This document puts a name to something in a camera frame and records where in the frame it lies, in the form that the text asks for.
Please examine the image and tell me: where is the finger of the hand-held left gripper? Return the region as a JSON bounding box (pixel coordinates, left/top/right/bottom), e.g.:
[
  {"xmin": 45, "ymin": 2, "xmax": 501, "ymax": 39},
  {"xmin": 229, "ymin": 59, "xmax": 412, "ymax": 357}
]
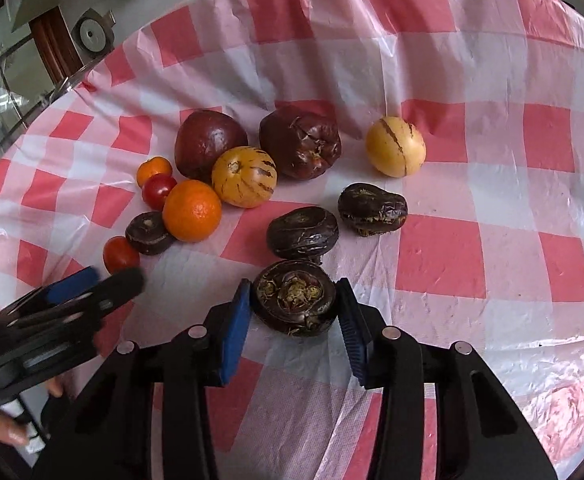
[
  {"xmin": 9, "ymin": 266, "xmax": 146, "ymax": 333},
  {"xmin": 0, "ymin": 266, "xmax": 102, "ymax": 323}
]

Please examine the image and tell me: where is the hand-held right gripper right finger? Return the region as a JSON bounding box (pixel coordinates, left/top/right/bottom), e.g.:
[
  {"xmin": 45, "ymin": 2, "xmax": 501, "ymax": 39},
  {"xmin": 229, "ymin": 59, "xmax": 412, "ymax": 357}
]
[{"xmin": 334, "ymin": 277, "xmax": 558, "ymax": 480}]

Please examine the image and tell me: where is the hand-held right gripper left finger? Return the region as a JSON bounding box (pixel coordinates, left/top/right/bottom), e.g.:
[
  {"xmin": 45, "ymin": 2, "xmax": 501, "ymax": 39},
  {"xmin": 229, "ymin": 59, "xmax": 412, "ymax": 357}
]
[{"xmin": 32, "ymin": 279, "xmax": 253, "ymax": 480}]

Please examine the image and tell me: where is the red tomato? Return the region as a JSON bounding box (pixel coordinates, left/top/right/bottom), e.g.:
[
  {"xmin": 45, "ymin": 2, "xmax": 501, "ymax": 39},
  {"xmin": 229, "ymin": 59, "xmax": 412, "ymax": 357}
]
[
  {"xmin": 102, "ymin": 236, "xmax": 141, "ymax": 275},
  {"xmin": 141, "ymin": 174, "xmax": 178, "ymax": 211}
]

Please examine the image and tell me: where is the small dark mangosteen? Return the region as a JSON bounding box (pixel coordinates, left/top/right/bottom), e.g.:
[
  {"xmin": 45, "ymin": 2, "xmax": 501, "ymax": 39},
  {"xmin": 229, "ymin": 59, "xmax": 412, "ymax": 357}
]
[{"xmin": 125, "ymin": 211, "xmax": 175, "ymax": 256}]

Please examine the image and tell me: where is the orange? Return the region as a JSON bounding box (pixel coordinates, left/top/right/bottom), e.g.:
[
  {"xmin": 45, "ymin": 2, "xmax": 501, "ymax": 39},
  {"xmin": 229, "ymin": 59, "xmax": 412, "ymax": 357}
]
[{"xmin": 162, "ymin": 179, "xmax": 223, "ymax": 243}]

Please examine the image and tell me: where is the small orange tangerine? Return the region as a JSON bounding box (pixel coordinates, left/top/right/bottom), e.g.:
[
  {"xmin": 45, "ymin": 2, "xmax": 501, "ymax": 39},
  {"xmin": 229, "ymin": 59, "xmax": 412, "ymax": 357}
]
[{"xmin": 136, "ymin": 156, "xmax": 173, "ymax": 187}]

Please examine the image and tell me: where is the yellow striped pepino melon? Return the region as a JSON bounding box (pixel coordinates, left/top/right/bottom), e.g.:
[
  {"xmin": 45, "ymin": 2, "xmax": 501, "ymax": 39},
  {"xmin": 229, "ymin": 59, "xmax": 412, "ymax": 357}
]
[
  {"xmin": 211, "ymin": 146, "xmax": 278, "ymax": 209},
  {"xmin": 365, "ymin": 115, "xmax": 427, "ymax": 178}
]

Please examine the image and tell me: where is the smooth dark red apple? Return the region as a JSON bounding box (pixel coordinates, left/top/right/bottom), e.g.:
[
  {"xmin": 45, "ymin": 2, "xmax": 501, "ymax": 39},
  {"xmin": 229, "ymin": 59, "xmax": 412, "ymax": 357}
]
[{"xmin": 174, "ymin": 109, "xmax": 249, "ymax": 184}]

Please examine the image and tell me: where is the wrinkled dark red apple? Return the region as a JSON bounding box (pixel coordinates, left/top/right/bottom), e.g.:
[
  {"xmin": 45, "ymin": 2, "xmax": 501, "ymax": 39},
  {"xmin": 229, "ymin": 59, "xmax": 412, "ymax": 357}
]
[{"xmin": 258, "ymin": 106, "xmax": 343, "ymax": 181}]

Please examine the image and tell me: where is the red white checked tablecloth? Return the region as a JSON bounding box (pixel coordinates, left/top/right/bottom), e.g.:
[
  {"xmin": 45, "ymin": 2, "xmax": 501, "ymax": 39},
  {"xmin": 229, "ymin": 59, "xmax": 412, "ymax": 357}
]
[{"xmin": 0, "ymin": 0, "xmax": 584, "ymax": 480}]

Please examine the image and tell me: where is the wooden framed glass door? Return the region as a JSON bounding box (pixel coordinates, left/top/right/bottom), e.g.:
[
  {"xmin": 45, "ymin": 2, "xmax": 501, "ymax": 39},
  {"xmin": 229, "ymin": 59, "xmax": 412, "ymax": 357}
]
[{"xmin": 0, "ymin": 10, "xmax": 83, "ymax": 161}]

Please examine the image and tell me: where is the grey round metal disc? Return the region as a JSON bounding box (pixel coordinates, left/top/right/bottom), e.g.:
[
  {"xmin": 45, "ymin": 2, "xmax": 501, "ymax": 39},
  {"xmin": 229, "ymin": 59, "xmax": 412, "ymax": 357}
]
[{"xmin": 72, "ymin": 8, "xmax": 118, "ymax": 58}]

